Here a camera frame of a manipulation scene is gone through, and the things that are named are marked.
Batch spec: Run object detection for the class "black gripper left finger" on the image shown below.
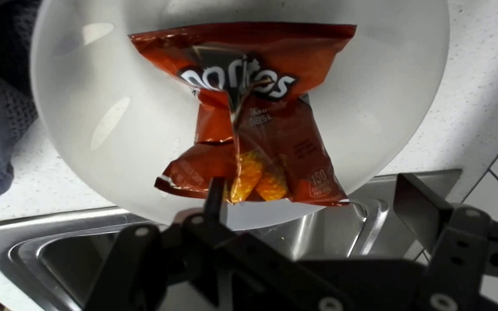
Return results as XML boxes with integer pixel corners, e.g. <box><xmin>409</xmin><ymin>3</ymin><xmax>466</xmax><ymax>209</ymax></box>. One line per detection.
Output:
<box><xmin>82</xmin><ymin>176</ymin><xmax>297</xmax><ymax>311</ymax></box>

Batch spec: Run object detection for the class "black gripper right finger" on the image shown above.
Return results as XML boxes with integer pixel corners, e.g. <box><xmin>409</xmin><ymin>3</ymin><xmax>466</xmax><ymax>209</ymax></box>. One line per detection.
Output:
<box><xmin>394</xmin><ymin>171</ymin><xmax>498</xmax><ymax>311</ymax></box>

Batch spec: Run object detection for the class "red Doritos packet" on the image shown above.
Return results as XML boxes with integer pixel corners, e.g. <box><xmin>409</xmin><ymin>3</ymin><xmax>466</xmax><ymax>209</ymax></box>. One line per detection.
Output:
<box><xmin>127</xmin><ymin>22</ymin><xmax>357</xmax><ymax>207</ymax></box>

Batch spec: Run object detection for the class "translucent white bowl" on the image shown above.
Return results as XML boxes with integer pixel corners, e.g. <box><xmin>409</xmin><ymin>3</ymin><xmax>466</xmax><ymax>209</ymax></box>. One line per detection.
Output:
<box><xmin>29</xmin><ymin>0</ymin><xmax>451</xmax><ymax>231</ymax></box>

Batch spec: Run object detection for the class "steel double sink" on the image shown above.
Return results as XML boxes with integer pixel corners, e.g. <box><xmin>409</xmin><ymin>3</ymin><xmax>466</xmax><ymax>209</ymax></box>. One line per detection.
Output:
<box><xmin>0</xmin><ymin>167</ymin><xmax>463</xmax><ymax>311</ymax></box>

